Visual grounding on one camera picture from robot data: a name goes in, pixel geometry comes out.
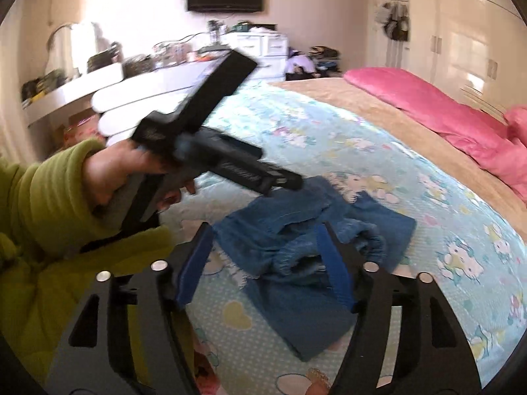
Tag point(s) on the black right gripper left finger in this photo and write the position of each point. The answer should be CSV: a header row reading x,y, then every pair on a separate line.
x,y
94,355

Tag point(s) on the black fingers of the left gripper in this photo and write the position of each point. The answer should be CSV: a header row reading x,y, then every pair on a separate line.
x,y
247,170

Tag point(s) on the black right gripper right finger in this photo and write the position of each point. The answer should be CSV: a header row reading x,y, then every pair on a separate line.
x,y
433,357

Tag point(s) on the blue pants with lace trim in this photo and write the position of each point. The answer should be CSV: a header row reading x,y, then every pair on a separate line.
x,y
277,262

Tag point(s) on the green sleeve forearm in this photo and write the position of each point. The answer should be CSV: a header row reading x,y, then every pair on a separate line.
x,y
45,223

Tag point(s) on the left hand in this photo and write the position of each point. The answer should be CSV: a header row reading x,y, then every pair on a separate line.
x,y
106,171

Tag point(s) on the white desk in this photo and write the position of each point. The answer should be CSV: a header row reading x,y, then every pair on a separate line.
x,y
121,102

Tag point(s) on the white drawer chest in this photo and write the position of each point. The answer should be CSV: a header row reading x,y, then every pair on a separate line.
x,y
269,49

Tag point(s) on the beige bed cover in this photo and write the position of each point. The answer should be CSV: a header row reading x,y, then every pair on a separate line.
x,y
339,93

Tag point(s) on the clothes pile by bed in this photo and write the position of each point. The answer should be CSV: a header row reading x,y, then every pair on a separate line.
x,y
319,62

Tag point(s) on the hanging bags on door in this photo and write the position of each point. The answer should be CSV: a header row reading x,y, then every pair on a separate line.
x,y
395,21

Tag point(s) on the pink duvet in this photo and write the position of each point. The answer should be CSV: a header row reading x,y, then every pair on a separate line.
x,y
497,147

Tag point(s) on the white wardrobe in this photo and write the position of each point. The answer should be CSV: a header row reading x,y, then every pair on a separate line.
x,y
472,50

